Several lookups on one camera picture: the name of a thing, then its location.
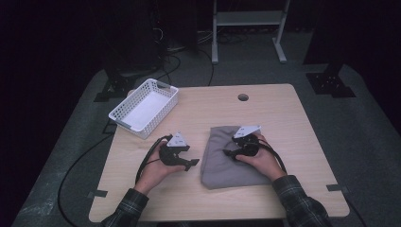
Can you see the white metal stand frame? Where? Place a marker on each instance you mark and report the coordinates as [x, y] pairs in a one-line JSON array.
[[246, 18]]

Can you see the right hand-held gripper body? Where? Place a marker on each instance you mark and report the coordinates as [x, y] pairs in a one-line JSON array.
[[250, 146]]

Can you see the person's right hand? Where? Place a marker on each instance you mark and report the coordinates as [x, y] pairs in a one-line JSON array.
[[265, 162]]

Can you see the grey tape strip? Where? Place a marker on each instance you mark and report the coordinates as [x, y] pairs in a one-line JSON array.
[[335, 188], [99, 193]]

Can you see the black stand base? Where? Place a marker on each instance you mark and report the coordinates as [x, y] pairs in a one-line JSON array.
[[115, 86], [329, 83]]

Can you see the person's left hand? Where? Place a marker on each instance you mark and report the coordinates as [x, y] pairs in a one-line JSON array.
[[153, 173]]

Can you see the white perforated plastic basket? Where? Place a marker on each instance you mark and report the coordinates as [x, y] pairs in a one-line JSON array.
[[148, 104]]

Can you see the grey pants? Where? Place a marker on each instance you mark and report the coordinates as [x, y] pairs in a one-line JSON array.
[[220, 170]]

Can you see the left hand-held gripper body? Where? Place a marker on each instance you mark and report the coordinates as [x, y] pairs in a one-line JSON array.
[[168, 156]]

